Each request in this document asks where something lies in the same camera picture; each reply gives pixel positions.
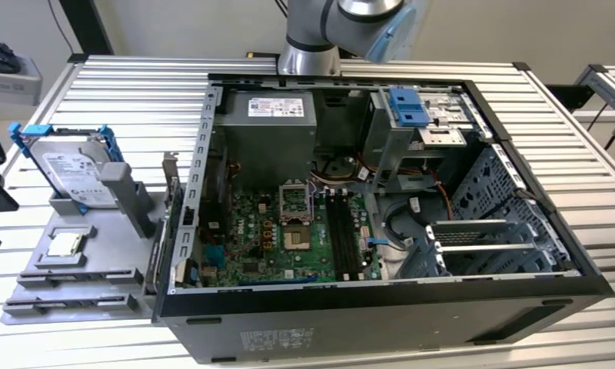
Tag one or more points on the green motherboard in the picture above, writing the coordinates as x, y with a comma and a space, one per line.
298, 265

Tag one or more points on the black frame post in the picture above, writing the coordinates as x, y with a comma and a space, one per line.
89, 30

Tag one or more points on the black case fan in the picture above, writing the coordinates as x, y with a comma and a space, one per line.
214, 215

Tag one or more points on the blue empty disk carrier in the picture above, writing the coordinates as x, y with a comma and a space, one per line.
407, 107

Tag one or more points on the black table bracket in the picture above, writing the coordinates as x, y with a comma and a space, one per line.
569, 96

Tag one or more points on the graphics card with metal bracket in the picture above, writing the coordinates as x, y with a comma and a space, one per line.
171, 192

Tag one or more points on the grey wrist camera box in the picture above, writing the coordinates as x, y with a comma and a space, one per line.
15, 84

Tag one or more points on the metal disk bay with rails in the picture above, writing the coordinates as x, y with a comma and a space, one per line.
471, 227

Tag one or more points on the black grey PC case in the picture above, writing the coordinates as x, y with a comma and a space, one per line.
390, 338

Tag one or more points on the grey power supply unit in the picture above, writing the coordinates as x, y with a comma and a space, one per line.
266, 146

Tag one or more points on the yellow black bar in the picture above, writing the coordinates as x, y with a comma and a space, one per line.
262, 54

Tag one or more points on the CPU socket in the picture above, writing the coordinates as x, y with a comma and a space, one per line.
298, 238

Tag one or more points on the round black case speaker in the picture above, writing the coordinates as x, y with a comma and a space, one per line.
344, 166

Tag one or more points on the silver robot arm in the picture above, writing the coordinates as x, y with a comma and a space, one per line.
307, 38

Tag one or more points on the blue board connector block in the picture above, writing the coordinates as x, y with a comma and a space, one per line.
214, 255

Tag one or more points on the blue expansion slot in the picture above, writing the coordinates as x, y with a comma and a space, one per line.
276, 281

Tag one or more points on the black RAM slot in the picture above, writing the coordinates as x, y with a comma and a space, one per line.
352, 238
338, 238

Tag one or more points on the silver CPU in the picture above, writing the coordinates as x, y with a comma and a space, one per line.
64, 246

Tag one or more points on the grey parts rack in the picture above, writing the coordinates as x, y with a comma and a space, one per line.
107, 261

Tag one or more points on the hard disk in blue carrier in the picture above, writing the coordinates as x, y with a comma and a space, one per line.
72, 169

